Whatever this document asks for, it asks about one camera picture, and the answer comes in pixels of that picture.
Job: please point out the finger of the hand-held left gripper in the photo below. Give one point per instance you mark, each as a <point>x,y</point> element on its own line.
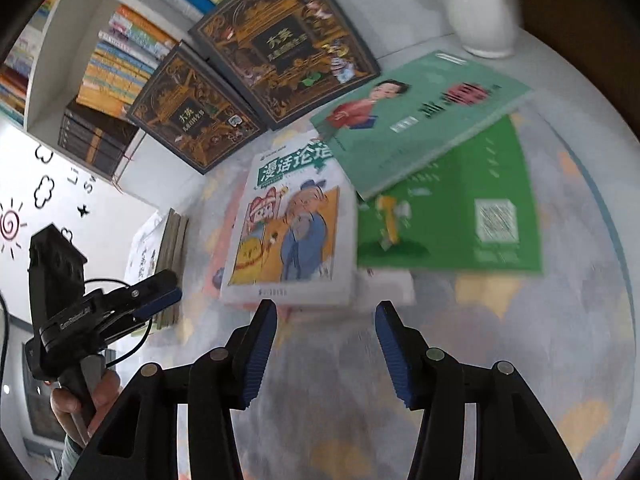
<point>162,301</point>
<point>150,284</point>

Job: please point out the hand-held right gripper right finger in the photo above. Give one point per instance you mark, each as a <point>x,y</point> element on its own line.
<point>395,355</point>

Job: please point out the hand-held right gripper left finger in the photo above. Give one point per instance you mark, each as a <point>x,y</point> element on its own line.
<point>260,355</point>

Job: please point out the stack of sorted books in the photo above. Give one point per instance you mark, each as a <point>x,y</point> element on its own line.
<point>172,260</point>

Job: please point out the comic cover book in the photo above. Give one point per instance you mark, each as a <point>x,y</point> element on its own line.
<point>295,220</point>

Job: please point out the teal book with girl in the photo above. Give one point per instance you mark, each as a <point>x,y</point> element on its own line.
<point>425,125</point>

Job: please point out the person's left hand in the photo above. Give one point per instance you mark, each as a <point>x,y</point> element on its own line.
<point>107,387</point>

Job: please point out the pink cover book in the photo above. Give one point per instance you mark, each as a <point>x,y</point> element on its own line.
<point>226,245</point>

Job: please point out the dark hardcover book gold spine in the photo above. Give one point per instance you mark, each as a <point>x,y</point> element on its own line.
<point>90,139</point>
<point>95,122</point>
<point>87,157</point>

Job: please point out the bright green book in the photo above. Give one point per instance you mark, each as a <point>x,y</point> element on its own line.
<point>450,220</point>

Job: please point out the dark ornate encyclopedia book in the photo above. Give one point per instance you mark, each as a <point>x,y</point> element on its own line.
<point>285,45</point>
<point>190,115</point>

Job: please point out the white bookshelf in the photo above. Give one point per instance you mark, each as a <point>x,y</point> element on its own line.
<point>55,70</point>

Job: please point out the white ribbed vase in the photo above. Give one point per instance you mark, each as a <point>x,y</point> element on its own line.
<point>480,10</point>

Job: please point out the brown wooden cabinet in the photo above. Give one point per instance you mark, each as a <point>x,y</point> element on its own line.
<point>590,20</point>

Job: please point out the cloud wall decal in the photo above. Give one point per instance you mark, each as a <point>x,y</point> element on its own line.
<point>44,153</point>
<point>66,234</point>

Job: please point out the sun wall decal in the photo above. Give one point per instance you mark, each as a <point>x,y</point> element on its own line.
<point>10,225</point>

